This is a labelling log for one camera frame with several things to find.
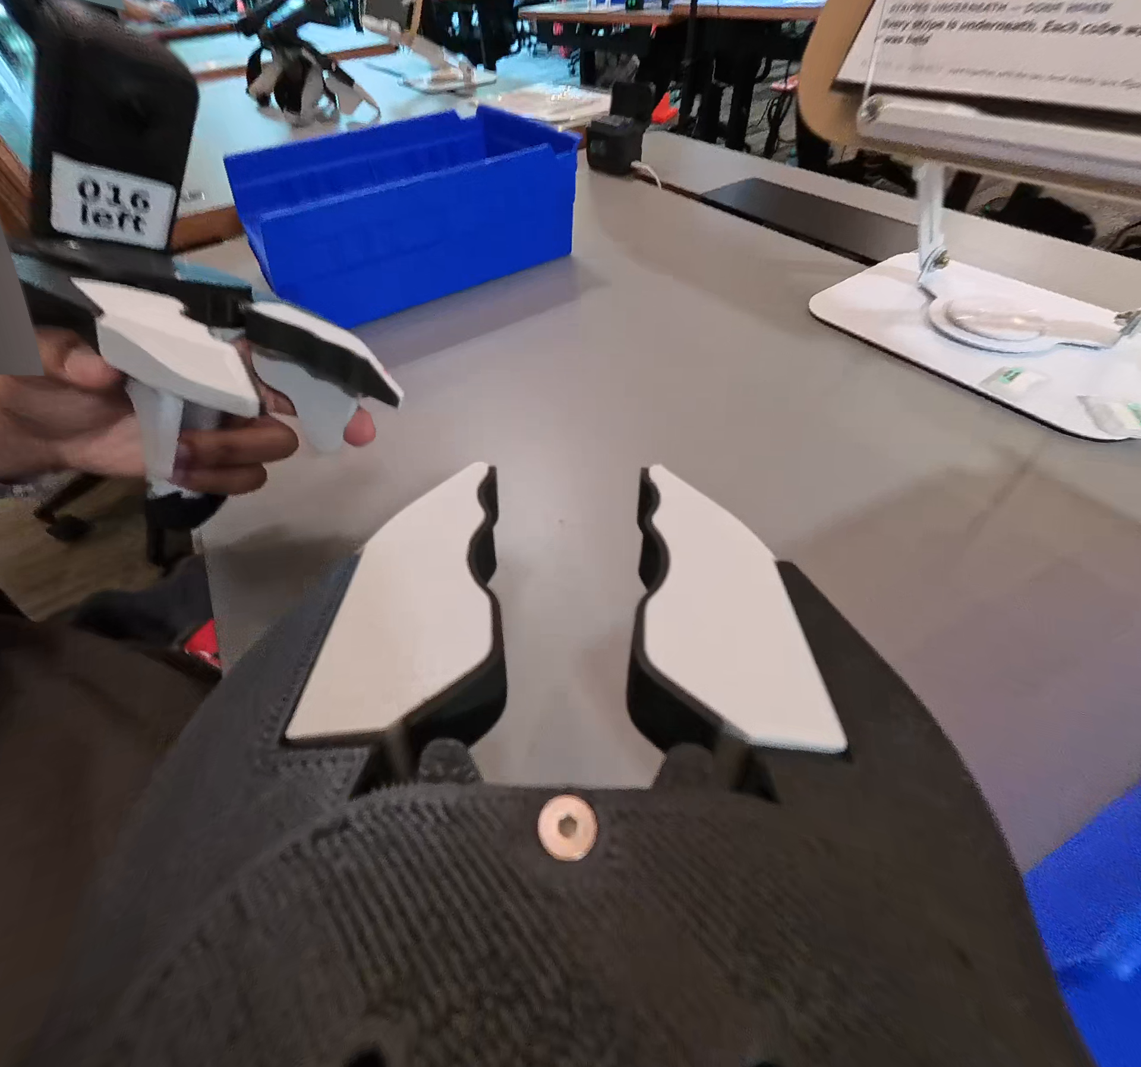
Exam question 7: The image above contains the person's dark clothing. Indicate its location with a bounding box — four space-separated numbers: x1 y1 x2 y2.
0 594 233 1067

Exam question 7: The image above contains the desk cable tray lid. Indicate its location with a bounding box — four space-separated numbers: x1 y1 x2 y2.
699 178 920 266

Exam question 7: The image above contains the instruction sheet on clipboard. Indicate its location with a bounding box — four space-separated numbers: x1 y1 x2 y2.
797 0 1141 149

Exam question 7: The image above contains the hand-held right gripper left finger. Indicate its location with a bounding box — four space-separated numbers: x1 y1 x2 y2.
283 462 510 778

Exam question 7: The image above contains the printed instruction sheet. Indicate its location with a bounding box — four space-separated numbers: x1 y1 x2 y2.
838 0 1141 91

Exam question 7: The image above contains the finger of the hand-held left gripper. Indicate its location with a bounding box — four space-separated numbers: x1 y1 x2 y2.
71 277 266 481
240 300 404 455

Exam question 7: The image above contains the black device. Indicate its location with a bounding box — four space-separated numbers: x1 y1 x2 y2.
585 81 656 176

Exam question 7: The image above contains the clear plastic sheet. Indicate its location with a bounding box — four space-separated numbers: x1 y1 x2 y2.
481 84 617 124

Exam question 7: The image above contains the idle black white gripper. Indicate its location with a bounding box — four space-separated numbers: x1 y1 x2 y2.
235 0 382 127

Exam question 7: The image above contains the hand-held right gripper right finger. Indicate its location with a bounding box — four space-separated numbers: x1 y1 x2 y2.
626 463 850 758

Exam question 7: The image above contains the grey desk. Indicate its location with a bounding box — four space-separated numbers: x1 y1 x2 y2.
182 133 1141 875

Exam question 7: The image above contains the blue plastic bin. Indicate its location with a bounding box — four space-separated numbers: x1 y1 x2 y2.
1023 785 1141 1067
222 104 582 330

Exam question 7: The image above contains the white document stand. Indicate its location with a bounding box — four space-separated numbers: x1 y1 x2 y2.
809 90 1141 441

